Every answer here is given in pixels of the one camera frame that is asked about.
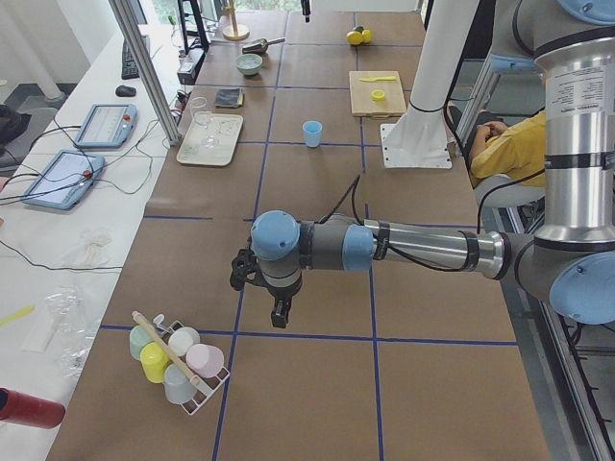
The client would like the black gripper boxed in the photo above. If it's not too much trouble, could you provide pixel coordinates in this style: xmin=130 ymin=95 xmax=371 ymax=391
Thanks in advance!
xmin=230 ymin=249 xmax=302 ymax=328

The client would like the wooden cup tree stand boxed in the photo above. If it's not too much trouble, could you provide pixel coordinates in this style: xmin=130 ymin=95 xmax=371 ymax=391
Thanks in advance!
xmin=222 ymin=0 xmax=250 ymax=41

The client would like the grey folded cloth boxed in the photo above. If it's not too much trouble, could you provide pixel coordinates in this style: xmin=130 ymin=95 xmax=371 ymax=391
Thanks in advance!
xmin=214 ymin=87 xmax=244 ymax=109

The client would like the pink cup in rack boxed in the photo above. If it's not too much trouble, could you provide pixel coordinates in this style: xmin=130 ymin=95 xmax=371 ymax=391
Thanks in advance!
xmin=185 ymin=344 xmax=225 ymax=378

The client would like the clear wine glass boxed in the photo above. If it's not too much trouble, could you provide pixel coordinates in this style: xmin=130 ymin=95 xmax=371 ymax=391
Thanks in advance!
xmin=189 ymin=96 xmax=217 ymax=149

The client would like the black keyboard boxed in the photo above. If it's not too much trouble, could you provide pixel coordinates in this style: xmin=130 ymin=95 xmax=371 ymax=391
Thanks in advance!
xmin=121 ymin=40 xmax=139 ymax=81

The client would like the crumpled clear plastic bag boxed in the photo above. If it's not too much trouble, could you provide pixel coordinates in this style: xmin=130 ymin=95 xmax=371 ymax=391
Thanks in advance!
xmin=45 ymin=286 xmax=97 ymax=380

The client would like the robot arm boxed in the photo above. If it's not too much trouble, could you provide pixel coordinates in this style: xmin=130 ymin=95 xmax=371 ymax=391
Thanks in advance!
xmin=230 ymin=1 xmax=614 ymax=328

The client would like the lower blue teach pendant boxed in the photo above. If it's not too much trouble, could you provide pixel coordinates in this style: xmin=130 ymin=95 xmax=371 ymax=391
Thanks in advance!
xmin=22 ymin=150 xmax=106 ymax=210

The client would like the person in yellow shirt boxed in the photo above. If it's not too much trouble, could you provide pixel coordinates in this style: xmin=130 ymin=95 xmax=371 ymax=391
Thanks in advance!
xmin=469 ymin=110 xmax=546 ymax=188

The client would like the bamboo cutting board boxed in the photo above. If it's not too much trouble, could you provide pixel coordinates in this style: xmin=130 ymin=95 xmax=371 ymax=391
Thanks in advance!
xmin=349 ymin=70 xmax=406 ymax=117

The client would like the yellow cup in rack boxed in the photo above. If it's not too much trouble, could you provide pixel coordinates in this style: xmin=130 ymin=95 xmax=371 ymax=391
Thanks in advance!
xmin=139 ymin=342 xmax=171 ymax=384

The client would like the black computer mouse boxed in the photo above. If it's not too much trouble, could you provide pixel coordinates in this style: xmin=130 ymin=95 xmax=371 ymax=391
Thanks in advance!
xmin=115 ymin=85 xmax=136 ymax=98

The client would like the white cup in rack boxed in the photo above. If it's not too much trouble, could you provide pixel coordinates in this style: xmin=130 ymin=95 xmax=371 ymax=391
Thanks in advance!
xmin=168 ymin=327 xmax=200 ymax=357

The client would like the upper blue teach pendant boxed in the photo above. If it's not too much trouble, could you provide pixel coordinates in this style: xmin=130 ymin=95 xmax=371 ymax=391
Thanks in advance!
xmin=74 ymin=104 xmax=137 ymax=149

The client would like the aluminium frame post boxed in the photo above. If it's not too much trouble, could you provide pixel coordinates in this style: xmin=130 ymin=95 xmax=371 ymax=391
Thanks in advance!
xmin=109 ymin=0 xmax=181 ymax=146

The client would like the grey-blue cup in rack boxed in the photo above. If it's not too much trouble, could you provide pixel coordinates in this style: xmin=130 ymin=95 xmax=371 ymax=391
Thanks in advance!
xmin=163 ymin=364 xmax=197 ymax=404

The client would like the green cup in rack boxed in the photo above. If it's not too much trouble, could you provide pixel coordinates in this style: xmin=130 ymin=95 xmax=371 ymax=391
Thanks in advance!
xmin=129 ymin=325 xmax=153 ymax=360

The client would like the cream bear serving tray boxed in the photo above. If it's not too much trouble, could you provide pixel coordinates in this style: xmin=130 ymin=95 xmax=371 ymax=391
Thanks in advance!
xmin=177 ymin=113 xmax=243 ymax=167

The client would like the white wire cup rack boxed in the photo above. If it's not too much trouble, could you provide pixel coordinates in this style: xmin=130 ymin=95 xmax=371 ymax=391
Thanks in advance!
xmin=153 ymin=314 xmax=230 ymax=415

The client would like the wooden rack handle rod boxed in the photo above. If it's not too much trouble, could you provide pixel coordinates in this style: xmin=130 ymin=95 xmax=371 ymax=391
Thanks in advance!
xmin=132 ymin=310 xmax=200 ymax=387

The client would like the metal ice scoop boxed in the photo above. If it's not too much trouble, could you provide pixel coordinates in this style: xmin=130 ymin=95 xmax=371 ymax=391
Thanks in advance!
xmin=241 ymin=37 xmax=285 ymax=55

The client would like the light blue plastic cup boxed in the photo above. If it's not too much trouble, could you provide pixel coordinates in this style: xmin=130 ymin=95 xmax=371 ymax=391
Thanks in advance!
xmin=302 ymin=120 xmax=323 ymax=148

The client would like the white crumpled cloth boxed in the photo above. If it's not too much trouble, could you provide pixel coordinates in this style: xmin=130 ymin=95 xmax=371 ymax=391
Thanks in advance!
xmin=62 ymin=228 xmax=117 ymax=270

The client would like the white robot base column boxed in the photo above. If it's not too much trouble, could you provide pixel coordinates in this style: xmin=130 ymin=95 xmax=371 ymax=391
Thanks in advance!
xmin=381 ymin=0 xmax=480 ymax=169

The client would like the lemon slice on board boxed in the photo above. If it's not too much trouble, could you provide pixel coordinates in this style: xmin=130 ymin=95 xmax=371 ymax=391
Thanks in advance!
xmin=370 ymin=89 xmax=386 ymax=102

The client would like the green bowl of ice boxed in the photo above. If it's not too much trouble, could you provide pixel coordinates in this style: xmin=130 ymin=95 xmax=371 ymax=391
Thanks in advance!
xmin=234 ymin=53 xmax=263 ymax=77

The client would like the yellow plastic knife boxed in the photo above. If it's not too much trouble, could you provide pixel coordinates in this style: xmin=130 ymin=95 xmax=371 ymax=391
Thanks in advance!
xmin=358 ymin=75 xmax=398 ymax=83

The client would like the yellow lemon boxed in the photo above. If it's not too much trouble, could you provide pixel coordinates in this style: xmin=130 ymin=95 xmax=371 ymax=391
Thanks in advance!
xmin=346 ymin=26 xmax=373 ymax=46

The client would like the red bottle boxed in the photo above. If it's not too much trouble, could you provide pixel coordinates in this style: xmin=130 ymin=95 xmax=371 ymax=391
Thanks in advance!
xmin=1 ymin=388 xmax=65 ymax=429

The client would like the blue teach pendant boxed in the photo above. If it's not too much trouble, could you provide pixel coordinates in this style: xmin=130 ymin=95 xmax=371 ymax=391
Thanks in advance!
xmin=22 ymin=150 xmax=106 ymax=210
xmin=74 ymin=104 xmax=137 ymax=149

